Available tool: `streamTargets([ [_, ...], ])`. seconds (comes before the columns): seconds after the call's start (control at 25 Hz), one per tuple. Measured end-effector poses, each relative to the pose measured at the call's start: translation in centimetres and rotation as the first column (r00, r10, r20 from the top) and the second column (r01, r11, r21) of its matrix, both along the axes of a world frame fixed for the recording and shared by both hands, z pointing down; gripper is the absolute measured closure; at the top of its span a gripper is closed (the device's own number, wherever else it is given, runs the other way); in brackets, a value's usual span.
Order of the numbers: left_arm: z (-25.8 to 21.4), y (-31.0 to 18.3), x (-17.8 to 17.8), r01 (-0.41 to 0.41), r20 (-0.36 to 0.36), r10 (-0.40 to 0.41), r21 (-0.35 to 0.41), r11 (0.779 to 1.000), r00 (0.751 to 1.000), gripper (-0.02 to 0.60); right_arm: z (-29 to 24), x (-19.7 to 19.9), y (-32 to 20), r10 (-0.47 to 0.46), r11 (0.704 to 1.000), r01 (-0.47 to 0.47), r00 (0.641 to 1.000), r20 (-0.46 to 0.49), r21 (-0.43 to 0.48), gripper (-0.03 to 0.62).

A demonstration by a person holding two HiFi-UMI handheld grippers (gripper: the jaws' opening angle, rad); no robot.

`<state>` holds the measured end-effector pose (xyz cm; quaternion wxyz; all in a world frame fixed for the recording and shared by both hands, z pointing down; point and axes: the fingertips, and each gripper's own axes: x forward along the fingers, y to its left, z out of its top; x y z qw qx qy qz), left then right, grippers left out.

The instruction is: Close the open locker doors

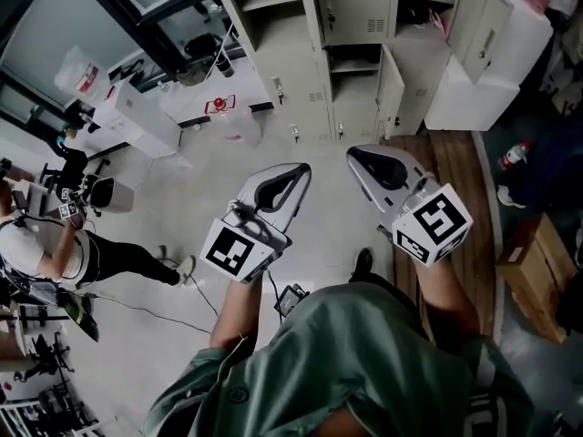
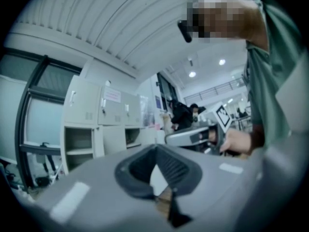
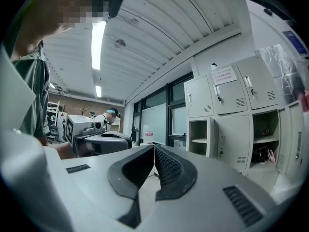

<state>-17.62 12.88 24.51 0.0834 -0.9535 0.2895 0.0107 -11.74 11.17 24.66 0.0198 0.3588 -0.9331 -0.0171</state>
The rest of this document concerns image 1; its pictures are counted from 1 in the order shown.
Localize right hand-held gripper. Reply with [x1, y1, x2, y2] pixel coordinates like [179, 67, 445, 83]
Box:
[345, 145, 475, 269]

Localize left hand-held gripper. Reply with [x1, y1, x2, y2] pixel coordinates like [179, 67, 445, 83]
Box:
[199, 162, 313, 284]

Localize white metal locker cabinet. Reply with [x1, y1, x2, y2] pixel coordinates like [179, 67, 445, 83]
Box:
[208, 0, 516, 144]

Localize person's left forearm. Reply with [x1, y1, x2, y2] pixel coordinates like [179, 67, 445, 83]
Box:
[209, 273, 265, 350]

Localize person's right forearm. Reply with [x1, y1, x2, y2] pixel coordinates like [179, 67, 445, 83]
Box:
[412, 257, 482, 336]

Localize wooden slat platform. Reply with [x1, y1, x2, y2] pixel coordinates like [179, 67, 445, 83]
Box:
[380, 129, 498, 339]

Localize large white box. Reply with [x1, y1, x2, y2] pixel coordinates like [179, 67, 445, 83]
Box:
[423, 0, 556, 132]

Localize black belt device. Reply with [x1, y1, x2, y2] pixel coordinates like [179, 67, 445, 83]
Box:
[272, 282, 312, 321]

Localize red label plastic bottle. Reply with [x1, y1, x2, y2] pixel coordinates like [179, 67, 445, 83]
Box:
[497, 140, 533, 171]

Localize person's black trousers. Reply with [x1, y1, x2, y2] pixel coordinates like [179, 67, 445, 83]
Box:
[348, 269, 438, 343]

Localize white waste bin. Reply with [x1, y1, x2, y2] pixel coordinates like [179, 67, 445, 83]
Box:
[89, 177, 137, 215]

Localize pink packet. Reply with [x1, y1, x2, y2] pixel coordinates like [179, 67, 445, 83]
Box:
[427, 9, 453, 35]

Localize white carton box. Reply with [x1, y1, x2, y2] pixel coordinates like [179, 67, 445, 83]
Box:
[93, 77, 184, 159]

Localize brown cardboard box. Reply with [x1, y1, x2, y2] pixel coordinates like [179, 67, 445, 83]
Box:
[495, 210, 580, 346]

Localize person's green shirt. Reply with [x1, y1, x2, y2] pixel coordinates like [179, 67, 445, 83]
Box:
[143, 282, 537, 437]

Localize black office chair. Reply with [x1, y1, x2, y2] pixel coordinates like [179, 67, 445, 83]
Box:
[39, 148, 111, 211]

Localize clear plastic bag red label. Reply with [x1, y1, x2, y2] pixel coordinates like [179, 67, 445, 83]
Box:
[53, 45, 114, 107]

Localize black framed glass partition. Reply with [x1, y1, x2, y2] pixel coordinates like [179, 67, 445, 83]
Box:
[0, 0, 274, 129]

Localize black floor cable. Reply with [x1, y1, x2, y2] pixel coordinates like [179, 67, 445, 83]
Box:
[86, 243, 222, 336]

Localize grey shoulder strap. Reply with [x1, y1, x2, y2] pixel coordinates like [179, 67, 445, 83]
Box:
[467, 391, 502, 437]

